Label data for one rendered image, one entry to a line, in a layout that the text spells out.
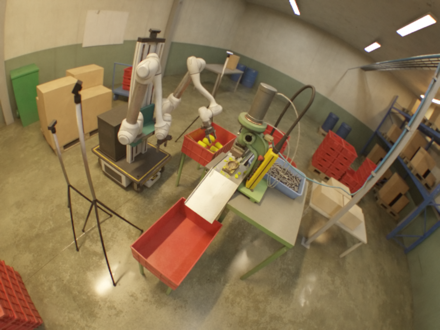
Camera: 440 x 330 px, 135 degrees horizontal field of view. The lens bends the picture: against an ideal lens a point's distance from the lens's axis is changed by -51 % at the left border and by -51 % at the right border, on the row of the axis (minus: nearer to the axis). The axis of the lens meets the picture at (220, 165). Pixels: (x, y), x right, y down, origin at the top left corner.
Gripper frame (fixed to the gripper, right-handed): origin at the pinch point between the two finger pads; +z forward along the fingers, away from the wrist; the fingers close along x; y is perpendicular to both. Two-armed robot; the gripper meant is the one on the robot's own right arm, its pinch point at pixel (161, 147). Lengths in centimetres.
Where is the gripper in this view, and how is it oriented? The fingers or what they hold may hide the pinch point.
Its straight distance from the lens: 193.2
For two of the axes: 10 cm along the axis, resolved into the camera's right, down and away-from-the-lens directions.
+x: -3.6, 5.1, -7.9
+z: -3.1, 7.3, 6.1
